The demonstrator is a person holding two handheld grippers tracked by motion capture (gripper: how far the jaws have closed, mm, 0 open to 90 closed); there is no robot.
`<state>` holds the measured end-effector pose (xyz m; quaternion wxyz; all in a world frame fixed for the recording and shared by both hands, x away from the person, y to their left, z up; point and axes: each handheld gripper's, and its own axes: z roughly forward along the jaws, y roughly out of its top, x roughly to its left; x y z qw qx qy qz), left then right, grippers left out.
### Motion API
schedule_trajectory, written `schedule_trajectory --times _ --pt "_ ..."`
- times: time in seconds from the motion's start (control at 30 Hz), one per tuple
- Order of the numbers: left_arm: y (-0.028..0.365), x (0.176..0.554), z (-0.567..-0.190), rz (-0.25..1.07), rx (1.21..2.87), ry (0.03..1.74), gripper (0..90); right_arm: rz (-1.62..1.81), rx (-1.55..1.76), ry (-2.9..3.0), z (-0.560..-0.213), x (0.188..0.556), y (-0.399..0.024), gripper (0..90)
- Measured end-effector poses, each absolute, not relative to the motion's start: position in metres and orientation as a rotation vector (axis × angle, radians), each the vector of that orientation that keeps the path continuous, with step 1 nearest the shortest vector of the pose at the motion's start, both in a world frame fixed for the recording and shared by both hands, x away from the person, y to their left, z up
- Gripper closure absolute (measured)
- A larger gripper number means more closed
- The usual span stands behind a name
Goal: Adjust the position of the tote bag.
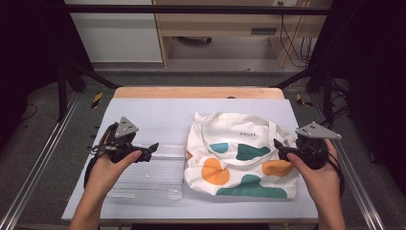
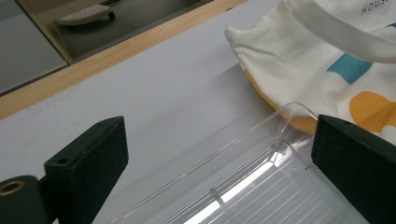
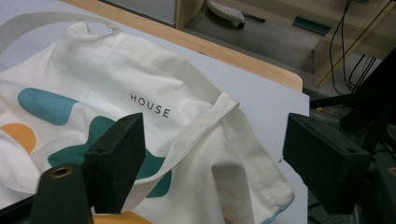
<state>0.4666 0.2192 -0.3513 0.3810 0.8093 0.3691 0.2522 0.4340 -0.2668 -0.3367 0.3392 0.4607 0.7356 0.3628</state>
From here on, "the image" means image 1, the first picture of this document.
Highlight wooden table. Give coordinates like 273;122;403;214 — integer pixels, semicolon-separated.
60;85;320;225

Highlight cream tote bag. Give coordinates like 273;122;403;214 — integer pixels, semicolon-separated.
184;110;301;200

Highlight light wooden desk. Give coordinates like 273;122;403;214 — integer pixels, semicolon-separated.
151;0;333;69

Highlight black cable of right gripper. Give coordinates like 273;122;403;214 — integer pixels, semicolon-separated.
324;149;347;198

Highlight person's right hand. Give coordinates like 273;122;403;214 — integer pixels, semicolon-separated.
285;139;343;209

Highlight white table sheet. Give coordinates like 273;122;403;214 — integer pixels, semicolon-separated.
60;97;320;222

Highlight clear plastic tray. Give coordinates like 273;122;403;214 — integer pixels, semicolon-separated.
105;142;187;202

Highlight white cabinet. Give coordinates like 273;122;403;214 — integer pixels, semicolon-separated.
63;0;164;64

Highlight black curtain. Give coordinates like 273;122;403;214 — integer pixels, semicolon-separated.
0;0;94;151
305;0;406;196

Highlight aluminium rail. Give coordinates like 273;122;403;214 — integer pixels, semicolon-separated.
309;92;388;230
0;91;81;230

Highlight person's left hand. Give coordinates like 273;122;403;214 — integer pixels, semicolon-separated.
84;149;144;197

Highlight black horizontal frame bar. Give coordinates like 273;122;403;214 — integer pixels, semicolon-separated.
61;4;333;16

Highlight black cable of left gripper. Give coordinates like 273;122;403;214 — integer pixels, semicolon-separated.
82;123;120;190

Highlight black frame strut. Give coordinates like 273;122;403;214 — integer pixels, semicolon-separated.
273;61;337;124
56;58;122;123

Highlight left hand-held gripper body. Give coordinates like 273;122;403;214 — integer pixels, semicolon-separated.
92;116;150;164

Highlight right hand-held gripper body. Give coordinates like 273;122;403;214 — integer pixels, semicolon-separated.
294;121;343;171

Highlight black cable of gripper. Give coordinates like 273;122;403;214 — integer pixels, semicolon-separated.
324;149;347;198
82;123;120;190

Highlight black hanging cables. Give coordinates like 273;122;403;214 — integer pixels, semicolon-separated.
278;2;316;69

